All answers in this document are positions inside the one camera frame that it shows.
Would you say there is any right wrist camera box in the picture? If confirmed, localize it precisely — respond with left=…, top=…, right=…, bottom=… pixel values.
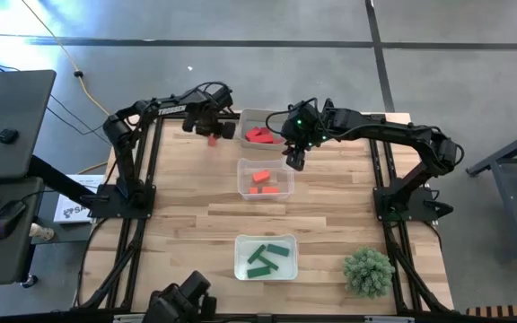
left=284, top=100, right=319, bottom=135

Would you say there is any gray metal stand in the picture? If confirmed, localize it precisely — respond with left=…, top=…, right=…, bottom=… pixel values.
left=465, top=121, right=517, bottom=262

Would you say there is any small white rounded object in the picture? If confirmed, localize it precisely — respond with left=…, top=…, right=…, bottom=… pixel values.
left=29, top=223, right=56, bottom=242

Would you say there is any black and tan striped bar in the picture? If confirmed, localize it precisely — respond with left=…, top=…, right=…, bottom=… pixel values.
left=465, top=302, right=517, bottom=319

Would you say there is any black desk support bar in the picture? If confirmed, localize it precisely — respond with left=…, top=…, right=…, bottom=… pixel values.
left=27, top=154, right=99, bottom=207

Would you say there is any black aluminium table frame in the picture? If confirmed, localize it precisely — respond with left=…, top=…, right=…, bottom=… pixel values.
left=72, top=109, right=456, bottom=323

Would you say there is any white paper with logo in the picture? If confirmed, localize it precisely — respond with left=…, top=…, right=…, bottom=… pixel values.
left=53, top=173, right=107, bottom=224

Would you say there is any white plastic bin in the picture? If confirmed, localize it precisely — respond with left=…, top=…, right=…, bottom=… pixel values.
left=233, top=232, right=300, bottom=282

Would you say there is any green wooden block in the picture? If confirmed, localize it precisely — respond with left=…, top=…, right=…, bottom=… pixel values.
left=246, top=243, right=267, bottom=266
left=246, top=266, right=272, bottom=280
left=266, top=243, right=291, bottom=258
left=258, top=255, right=280, bottom=272

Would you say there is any dark gray desk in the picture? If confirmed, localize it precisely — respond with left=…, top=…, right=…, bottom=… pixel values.
left=0, top=177, right=45, bottom=288

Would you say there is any gray plastic bin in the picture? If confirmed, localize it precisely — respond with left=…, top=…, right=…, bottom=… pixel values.
left=238, top=108, right=292, bottom=151

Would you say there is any artificial green potted plant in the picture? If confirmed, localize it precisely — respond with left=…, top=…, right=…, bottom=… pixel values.
left=343, top=247, right=397, bottom=300

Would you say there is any clear plastic bin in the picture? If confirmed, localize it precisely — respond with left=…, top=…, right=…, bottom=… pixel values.
left=236, top=156, right=296, bottom=201

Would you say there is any yellow floor cable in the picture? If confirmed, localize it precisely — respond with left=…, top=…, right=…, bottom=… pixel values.
left=19, top=0, right=118, bottom=176

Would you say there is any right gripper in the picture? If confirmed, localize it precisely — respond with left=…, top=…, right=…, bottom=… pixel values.
left=283, top=111, right=332, bottom=173

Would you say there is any black computer mouse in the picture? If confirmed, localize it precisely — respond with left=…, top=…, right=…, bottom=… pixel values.
left=0, top=199, right=29, bottom=240

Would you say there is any small black puck device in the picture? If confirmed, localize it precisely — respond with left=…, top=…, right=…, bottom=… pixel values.
left=0, top=128, right=21, bottom=145

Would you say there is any black floor cable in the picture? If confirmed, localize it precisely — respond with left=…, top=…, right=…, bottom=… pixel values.
left=45, top=106, right=111, bottom=146
left=0, top=56, right=110, bottom=133

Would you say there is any silver bracket plate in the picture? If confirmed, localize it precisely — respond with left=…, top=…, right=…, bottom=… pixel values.
left=364, top=315, right=416, bottom=323
left=112, top=313, right=152, bottom=323

